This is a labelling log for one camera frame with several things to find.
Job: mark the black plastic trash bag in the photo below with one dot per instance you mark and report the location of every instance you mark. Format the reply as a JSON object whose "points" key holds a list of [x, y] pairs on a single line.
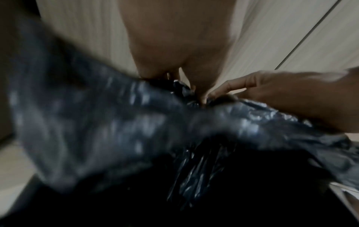
{"points": [[117, 133]]}

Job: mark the person's left hand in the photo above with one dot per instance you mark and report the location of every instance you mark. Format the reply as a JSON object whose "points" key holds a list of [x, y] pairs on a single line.
{"points": [[179, 33]]}

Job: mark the person's right hand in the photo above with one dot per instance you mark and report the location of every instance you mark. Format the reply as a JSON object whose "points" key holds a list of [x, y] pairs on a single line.
{"points": [[294, 95]]}

